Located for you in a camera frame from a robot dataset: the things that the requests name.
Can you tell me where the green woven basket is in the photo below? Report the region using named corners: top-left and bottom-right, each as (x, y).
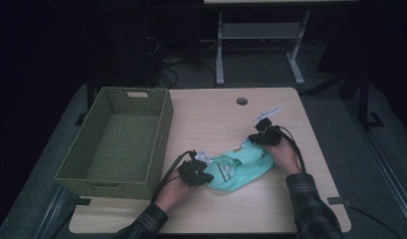
top-left (55, 87), bottom-right (175, 201)

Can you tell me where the grey tape strip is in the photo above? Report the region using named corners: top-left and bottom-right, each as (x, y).
top-left (327, 196), bottom-right (352, 207)

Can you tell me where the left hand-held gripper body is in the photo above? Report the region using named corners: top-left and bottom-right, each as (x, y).
top-left (176, 149), bottom-right (215, 187)

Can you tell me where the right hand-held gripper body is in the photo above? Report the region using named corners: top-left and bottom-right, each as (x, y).
top-left (251, 107), bottom-right (285, 147)

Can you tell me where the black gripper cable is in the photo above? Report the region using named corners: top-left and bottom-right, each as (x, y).
top-left (278, 124), bottom-right (307, 174)
top-left (150, 149), bottom-right (197, 204)

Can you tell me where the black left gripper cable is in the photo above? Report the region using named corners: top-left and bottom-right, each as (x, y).
top-left (150, 149), bottom-right (197, 204)

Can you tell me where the black tape strip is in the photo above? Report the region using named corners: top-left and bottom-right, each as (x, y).
top-left (73, 196), bottom-right (93, 207)

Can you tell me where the black metal stand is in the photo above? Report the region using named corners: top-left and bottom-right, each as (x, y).
top-left (339, 66), bottom-right (386, 131)

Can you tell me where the long metal floor rail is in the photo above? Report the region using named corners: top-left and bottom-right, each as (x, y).
top-left (343, 99), bottom-right (407, 231)

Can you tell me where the black floor cable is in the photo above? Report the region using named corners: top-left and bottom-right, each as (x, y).
top-left (347, 204), bottom-right (396, 239)

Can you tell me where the grey metal stand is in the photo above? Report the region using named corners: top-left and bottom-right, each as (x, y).
top-left (214, 10), bottom-right (311, 87)

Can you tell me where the person's left hand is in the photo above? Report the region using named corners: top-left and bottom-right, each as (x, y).
top-left (153, 177), bottom-right (196, 214)

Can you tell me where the person's right hand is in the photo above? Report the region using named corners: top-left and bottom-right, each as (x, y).
top-left (263, 135), bottom-right (303, 176)

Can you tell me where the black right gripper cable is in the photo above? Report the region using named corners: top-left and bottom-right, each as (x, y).
top-left (278, 124), bottom-right (307, 174)

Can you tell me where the short metal floor rail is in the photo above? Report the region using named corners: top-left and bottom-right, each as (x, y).
top-left (33, 184), bottom-right (80, 239)

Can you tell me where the bundle of floor cables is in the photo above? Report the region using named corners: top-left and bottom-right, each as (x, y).
top-left (156, 54), bottom-right (219, 90)

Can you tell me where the teal cloth garment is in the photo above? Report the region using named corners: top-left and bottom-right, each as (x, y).
top-left (204, 139), bottom-right (279, 193)

